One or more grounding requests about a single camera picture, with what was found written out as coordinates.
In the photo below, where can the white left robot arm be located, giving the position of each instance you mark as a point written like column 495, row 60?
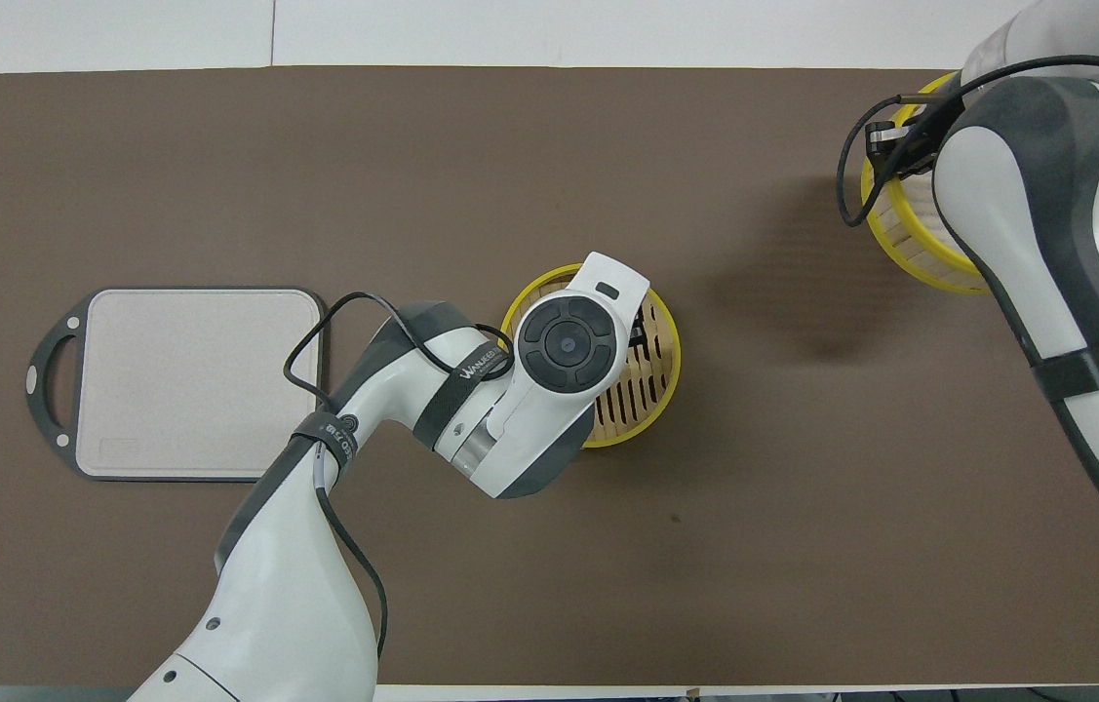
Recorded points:
column 295, row 565

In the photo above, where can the yellow bamboo steamer tier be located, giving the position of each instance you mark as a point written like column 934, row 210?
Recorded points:
column 642, row 405
column 900, row 244

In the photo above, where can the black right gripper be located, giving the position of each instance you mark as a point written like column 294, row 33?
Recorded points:
column 910, row 136

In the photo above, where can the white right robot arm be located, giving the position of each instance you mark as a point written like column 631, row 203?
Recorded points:
column 1046, row 244

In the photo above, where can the brown table mat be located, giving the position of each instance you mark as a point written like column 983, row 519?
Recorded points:
column 608, row 127

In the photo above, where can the grey cutting board black rim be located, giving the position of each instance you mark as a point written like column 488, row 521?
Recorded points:
column 188, row 390

